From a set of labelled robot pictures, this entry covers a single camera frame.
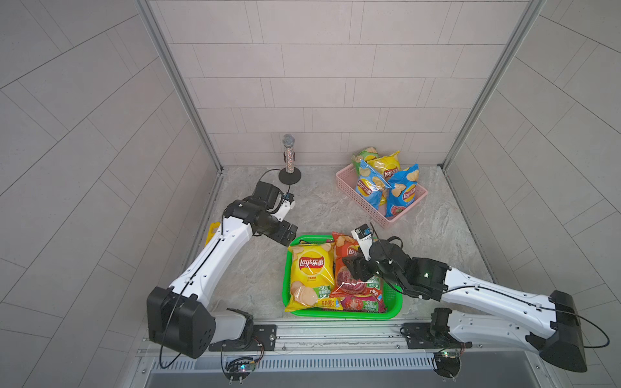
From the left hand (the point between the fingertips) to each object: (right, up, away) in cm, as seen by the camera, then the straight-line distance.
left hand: (287, 227), depth 80 cm
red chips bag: (+18, -13, -14) cm, 26 cm away
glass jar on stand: (-3, +19, +28) cm, 34 cm away
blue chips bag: (+42, +12, +11) cm, 45 cm away
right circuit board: (+47, -37, -12) cm, 61 cm away
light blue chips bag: (+30, +14, +12) cm, 36 cm away
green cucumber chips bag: (+31, +27, +25) cm, 48 cm away
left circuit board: (-11, -36, -15) cm, 40 cm away
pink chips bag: (+24, -21, -9) cm, 33 cm away
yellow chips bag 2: (+38, +22, +19) cm, 48 cm away
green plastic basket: (+33, -21, -7) cm, 40 cm away
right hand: (+20, -9, -7) cm, 23 cm away
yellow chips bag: (+9, -13, -9) cm, 18 cm away
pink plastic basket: (+23, +17, +30) cm, 41 cm away
